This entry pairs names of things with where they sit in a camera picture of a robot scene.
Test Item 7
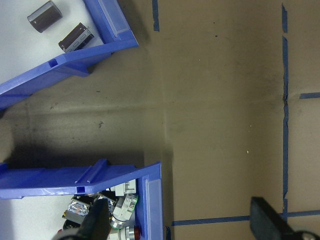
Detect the blue plastic storage bin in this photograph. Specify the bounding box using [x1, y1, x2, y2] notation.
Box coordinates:
[0, 158, 164, 240]
[0, 0, 140, 111]

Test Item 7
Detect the white pilot lamp red lens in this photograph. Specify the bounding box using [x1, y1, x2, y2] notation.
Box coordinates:
[109, 224, 142, 240]

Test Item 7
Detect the dark brown cylindrical capacitor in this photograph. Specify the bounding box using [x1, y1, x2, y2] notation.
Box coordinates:
[58, 22, 96, 54]
[26, 0, 63, 34]

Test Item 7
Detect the grey contact block switch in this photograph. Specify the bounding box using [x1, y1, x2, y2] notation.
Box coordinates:
[61, 196, 91, 225]

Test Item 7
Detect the white switch silver collar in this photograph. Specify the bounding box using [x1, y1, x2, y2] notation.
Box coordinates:
[109, 179, 139, 198]

